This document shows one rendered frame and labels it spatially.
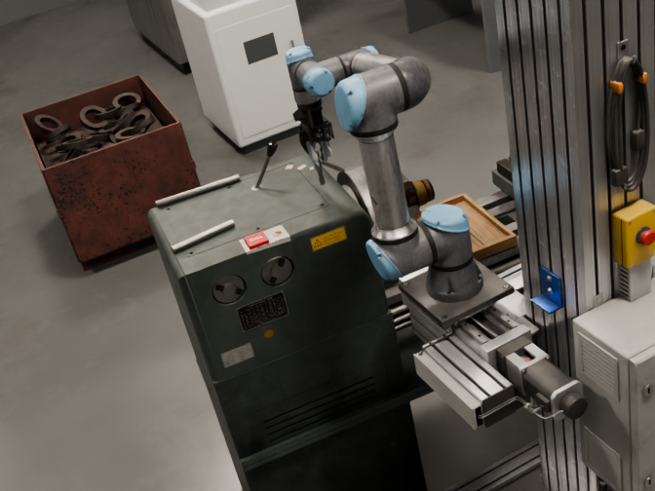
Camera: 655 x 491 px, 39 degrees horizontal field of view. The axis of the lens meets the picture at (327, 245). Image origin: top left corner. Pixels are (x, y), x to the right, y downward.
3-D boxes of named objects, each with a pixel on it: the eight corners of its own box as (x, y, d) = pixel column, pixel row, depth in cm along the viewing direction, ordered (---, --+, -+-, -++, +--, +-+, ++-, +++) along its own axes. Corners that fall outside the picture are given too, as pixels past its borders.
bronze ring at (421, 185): (408, 191, 296) (434, 182, 298) (397, 180, 304) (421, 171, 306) (412, 215, 301) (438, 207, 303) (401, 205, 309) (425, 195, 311)
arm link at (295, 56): (289, 57, 246) (279, 50, 253) (298, 95, 252) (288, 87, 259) (316, 49, 248) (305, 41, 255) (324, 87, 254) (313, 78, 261)
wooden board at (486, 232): (438, 277, 299) (436, 267, 297) (391, 230, 329) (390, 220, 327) (518, 245, 306) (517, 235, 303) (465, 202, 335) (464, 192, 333)
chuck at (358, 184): (386, 272, 289) (359, 177, 280) (354, 250, 318) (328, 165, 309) (396, 268, 290) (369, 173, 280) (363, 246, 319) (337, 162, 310)
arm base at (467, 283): (494, 285, 239) (491, 254, 234) (446, 310, 235) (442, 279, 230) (462, 262, 251) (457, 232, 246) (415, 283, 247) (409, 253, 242)
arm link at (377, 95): (441, 272, 231) (404, 68, 204) (388, 293, 228) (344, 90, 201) (419, 252, 241) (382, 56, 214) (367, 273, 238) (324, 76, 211)
